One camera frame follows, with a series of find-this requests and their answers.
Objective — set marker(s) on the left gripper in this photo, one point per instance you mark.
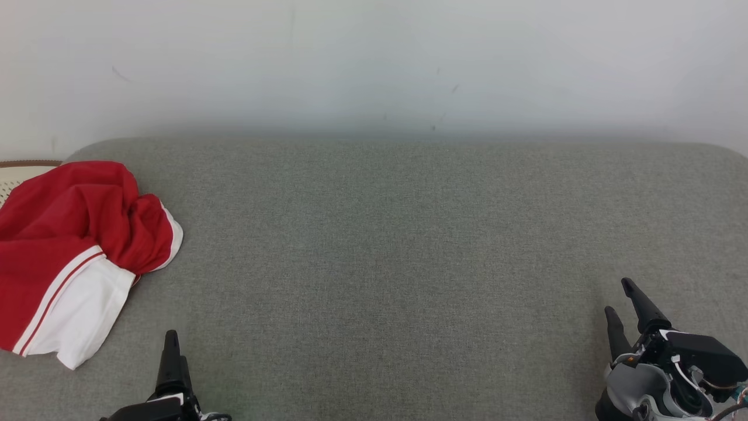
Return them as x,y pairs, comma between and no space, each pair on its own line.
175,409

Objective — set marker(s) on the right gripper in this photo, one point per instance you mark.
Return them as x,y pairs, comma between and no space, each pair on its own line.
637,386

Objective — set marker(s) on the red white basketball jersey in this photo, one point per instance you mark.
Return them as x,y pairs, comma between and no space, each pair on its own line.
41,292

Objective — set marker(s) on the red shorts white trim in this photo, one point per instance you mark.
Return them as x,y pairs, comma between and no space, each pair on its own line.
76,199

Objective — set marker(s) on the cream perforated laundry basket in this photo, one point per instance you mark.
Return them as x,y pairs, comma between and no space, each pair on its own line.
17,175

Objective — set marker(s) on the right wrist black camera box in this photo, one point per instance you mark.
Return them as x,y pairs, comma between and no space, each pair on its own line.
701,351

